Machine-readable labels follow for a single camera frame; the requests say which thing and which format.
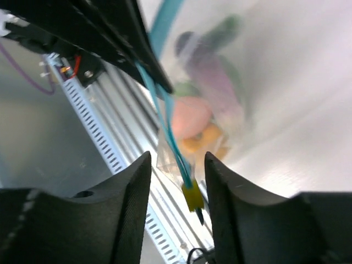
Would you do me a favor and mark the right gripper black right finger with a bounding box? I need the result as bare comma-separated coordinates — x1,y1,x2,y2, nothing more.
205,153,351,263

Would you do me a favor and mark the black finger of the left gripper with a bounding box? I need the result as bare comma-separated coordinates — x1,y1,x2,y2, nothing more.
1,1,173,94

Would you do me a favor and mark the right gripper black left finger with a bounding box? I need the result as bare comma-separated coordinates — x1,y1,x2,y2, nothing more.
1,152,151,263

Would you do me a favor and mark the green toy bell pepper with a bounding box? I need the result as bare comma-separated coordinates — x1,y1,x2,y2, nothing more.
174,81,200,97

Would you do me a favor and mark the dark green toy chili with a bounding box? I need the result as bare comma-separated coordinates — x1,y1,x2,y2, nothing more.
202,14,241,51

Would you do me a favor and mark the pink toy food piece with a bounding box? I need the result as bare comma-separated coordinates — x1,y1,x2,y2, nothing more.
171,96,212,139

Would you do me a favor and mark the purple toy eggplant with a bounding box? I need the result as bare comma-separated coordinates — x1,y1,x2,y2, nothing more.
174,31,244,124

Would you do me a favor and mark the yellow toy lemon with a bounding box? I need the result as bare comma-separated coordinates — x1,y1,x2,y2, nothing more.
179,123,229,161

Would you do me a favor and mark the clear zip top bag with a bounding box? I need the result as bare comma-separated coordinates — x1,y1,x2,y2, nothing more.
140,1,351,197

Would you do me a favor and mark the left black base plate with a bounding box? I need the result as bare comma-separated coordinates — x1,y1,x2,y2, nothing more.
70,51,105,87

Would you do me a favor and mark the white slotted cable duct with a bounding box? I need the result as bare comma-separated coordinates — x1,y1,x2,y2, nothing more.
45,53,188,263

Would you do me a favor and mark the aluminium mounting rail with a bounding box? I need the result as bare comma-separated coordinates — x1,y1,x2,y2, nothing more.
93,63,213,252

